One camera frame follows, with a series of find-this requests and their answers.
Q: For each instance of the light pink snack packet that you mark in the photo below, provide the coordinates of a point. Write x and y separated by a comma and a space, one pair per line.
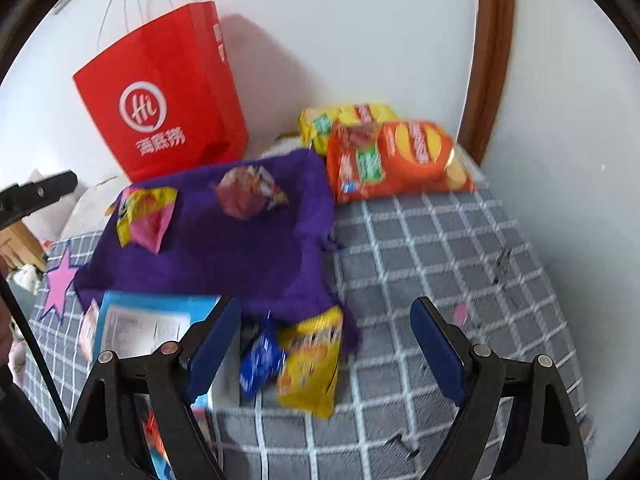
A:
89, 327

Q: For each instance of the brown wooden door frame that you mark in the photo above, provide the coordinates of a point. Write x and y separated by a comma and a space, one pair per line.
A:
492, 60

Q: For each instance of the grey checked blanket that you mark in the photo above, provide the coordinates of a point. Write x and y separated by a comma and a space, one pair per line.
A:
425, 260

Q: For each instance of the red white snack packet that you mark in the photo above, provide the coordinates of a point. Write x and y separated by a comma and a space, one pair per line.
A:
245, 192

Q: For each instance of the small blue snack packet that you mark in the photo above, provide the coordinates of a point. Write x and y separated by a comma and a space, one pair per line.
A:
260, 360

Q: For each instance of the light blue box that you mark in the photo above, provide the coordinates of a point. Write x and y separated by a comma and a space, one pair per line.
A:
140, 320

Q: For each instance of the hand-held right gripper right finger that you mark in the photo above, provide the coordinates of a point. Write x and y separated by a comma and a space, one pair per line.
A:
440, 355

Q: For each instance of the yellow pink triangular snack packet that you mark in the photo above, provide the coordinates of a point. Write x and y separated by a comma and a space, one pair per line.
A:
145, 215

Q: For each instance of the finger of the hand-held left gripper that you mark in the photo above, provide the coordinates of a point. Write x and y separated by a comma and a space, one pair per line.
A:
40, 192

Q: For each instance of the purple fleece cloth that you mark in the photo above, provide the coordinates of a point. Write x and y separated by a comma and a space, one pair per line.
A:
240, 255

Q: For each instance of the orange chips bag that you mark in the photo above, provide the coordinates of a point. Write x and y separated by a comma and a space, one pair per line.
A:
400, 160

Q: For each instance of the red paper bag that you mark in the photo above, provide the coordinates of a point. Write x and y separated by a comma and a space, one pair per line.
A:
165, 85

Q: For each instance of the wooden chair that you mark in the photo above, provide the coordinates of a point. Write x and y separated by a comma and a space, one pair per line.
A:
20, 245

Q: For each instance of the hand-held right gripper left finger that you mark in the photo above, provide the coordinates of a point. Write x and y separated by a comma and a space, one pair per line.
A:
215, 345

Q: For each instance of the green floral cloth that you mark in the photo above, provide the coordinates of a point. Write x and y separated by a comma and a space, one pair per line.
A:
25, 279

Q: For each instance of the yellow chips bag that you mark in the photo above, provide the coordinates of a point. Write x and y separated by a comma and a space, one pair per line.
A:
325, 120

